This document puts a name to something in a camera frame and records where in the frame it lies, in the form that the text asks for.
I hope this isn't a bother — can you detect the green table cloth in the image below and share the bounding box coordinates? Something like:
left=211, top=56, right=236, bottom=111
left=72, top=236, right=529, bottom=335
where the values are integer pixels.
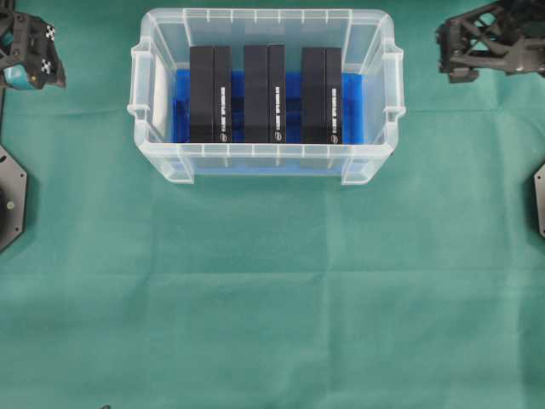
left=1, top=1, right=544, bottom=408

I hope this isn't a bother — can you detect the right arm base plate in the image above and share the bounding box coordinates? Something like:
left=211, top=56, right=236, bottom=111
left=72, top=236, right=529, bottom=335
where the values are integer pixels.
left=534, top=164, right=545, bottom=239

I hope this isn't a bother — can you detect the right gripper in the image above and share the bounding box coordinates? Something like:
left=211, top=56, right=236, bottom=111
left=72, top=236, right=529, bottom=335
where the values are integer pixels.
left=435, top=1, right=544, bottom=84

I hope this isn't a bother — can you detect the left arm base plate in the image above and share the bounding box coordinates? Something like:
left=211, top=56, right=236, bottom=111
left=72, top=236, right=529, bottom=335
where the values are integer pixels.
left=0, top=147, right=27, bottom=251

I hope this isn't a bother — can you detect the black box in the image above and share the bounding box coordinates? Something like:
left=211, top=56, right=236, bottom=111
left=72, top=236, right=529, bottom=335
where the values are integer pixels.
left=189, top=46, right=232, bottom=143
left=244, top=44, right=287, bottom=144
left=301, top=47, right=343, bottom=145

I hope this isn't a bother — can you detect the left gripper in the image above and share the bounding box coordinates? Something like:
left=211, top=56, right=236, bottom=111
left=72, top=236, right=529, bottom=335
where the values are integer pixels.
left=1, top=10, right=66, bottom=90

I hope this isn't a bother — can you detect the clear plastic storage case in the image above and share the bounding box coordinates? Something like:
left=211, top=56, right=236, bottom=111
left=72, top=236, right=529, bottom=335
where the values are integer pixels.
left=128, top=8, right=405, bottom=185

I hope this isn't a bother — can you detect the blue foam liner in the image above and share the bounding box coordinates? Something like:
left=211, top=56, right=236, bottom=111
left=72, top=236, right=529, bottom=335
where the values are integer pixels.
left=171, top=70, right=365, bottom=145

